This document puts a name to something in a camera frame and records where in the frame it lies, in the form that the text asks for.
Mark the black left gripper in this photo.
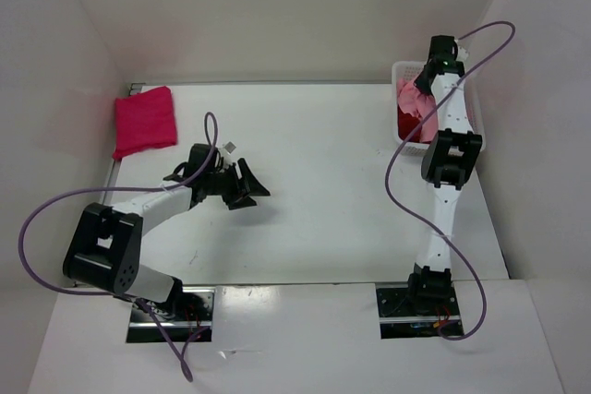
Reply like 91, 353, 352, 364
204, 158, 270, 209

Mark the light pink t shirt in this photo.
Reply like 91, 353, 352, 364
396, 78, 439, 144

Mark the magenta t shirt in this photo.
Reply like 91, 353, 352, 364
112, 87, 178, 161

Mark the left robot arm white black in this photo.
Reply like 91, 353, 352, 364
62, 144, 270, 320

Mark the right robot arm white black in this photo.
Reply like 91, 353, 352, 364
404, 35, 483, 316

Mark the white plastic laundry basket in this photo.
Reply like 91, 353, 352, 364
391, 59, 486, 159

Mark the dark red t shirt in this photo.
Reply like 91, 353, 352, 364
397, 107, 421, 140

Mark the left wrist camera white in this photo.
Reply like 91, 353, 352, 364
219, 141, 236, 158

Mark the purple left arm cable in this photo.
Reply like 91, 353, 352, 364
18, 112, 218, 382

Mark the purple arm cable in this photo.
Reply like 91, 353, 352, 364
385, 20, 517, 342
18, 112, 218, 382

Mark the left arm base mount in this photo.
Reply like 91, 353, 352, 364
126, 286, 216, 343

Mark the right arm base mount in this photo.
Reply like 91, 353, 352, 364
376, 286, 464, 340

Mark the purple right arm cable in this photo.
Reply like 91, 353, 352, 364
385, 20, 517, 342

